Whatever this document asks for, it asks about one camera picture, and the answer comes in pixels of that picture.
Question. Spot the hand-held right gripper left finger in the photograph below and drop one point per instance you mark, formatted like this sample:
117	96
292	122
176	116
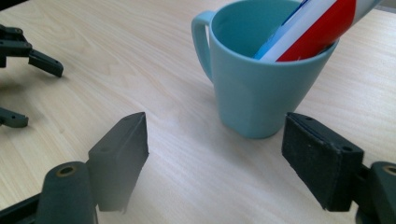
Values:
120	161

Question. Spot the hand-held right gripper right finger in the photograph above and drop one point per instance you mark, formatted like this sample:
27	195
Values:
320	161

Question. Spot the light blue cup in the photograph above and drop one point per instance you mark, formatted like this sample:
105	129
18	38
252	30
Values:
255	93

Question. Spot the white and blue toothpaste tube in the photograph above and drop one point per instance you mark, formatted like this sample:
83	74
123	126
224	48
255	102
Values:
317	28

